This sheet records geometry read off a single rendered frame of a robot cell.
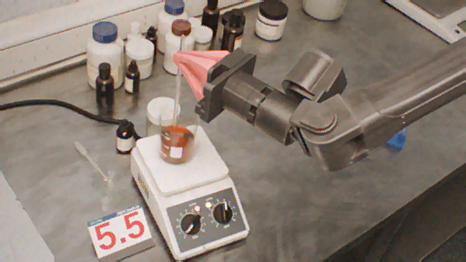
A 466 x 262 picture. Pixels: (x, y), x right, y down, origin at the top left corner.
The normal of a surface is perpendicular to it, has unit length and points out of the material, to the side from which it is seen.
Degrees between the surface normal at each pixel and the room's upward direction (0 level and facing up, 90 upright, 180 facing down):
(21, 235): 0
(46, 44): 90
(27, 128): 0
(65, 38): 90
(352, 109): 30
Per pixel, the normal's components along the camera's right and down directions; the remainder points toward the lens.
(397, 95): -0.22, -0.57
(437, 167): 0.14, -0.70
